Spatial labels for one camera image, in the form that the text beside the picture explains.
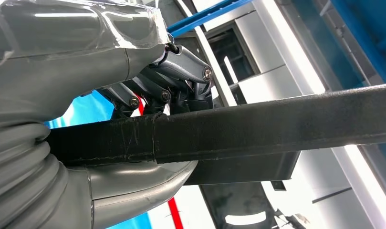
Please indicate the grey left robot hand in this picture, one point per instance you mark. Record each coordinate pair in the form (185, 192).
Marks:
(69, 79)

